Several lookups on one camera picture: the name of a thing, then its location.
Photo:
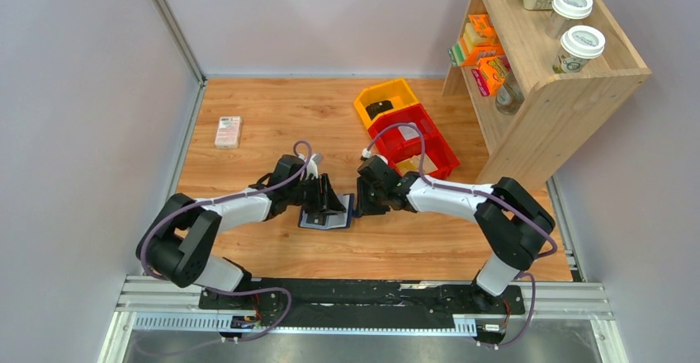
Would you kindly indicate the paper cup white lid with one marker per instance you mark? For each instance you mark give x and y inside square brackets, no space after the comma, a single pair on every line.
[565,14]
[578,45]

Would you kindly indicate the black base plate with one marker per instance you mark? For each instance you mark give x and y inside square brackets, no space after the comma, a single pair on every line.
[365,304]

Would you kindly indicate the aluminium rail frame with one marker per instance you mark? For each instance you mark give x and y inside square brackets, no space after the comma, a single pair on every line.
[577,311]

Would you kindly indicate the red plastic bin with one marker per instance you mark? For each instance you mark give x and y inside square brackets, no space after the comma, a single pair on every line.
[416,114]
[437,158]

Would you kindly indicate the black item in yellow bin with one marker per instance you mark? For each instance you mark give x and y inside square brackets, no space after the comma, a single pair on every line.
[376,108]

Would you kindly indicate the navy blue card holder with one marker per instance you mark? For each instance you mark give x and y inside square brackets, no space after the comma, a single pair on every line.
[329,221]

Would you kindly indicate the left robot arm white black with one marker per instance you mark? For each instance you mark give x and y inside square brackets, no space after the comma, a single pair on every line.
[178,244]

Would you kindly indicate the grey card in bin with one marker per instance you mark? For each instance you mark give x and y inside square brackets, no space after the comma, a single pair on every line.
[409,131]

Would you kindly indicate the paper cup white lid front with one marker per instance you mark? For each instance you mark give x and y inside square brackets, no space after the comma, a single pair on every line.
[578,45]

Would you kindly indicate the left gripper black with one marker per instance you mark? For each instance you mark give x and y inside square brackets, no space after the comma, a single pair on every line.
[319,195]

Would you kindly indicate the white red small box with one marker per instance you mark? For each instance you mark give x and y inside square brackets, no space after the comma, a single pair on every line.
[228,132]

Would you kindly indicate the wooden shelf unit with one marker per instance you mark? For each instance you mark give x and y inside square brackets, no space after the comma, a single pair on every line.
[560,111]

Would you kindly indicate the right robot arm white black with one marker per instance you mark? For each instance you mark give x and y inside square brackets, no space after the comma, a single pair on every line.
[513,223]

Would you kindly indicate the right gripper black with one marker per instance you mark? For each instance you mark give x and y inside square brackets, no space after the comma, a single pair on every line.
[370,192]

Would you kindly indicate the green orange boxes on shelf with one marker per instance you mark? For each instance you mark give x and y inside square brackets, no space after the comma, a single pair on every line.
[478,40]

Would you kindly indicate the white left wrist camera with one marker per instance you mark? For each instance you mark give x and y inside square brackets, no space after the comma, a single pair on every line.
[312,169]

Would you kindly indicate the paper cup white lid rear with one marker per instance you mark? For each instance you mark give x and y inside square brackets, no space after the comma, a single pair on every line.
[565,14]

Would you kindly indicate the orange snack box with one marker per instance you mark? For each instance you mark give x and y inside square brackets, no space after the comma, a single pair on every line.
[490,73]

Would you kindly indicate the red plastic bin front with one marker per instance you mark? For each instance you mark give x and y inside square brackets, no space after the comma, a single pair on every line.
[437,158]

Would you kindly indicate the glass bottle on shelf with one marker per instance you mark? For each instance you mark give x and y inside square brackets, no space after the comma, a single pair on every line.
[509,97]

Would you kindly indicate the red plastic bin middle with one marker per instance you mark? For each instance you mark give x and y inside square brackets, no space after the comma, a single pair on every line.
[416,114]

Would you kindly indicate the yellow plastic bin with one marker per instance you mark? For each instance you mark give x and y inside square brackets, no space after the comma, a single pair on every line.
[397,91]

